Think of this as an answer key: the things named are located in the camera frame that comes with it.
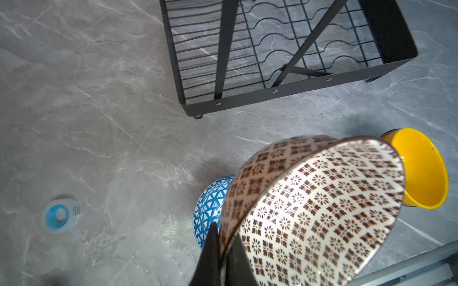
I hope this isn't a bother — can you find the blue triangle patterned bowl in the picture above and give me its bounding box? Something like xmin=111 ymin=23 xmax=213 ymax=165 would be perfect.
xmin=193 ymin=176 xmax=234 ymax=249

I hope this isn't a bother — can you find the yellow bowl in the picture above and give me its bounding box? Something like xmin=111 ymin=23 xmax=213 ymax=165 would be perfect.
xmin=381 ymin=128 xmax=448 ymax=210

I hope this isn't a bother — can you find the blue white tape roll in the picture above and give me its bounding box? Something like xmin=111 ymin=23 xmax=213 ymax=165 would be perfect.
xmin=41 ymin=198 xmax=81 ymax=234

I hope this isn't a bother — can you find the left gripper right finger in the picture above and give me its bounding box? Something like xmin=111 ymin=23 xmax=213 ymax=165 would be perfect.
xmin=225 ymin=234 xmax=258 ymax=286

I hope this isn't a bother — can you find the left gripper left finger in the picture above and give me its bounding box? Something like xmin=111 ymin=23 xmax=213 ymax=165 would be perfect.
xmin=189 ymin=222 xmax=221 ymax=286

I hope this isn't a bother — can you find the brown floral patterned bowl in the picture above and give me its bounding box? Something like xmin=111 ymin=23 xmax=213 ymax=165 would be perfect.
xmin=219 ymin=135 xmax=406 ymax=286

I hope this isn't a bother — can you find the black wire dish rack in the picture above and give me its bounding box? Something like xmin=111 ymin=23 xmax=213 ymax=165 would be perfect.
xmin=161 ymin=0 xmax=418 ymax=119

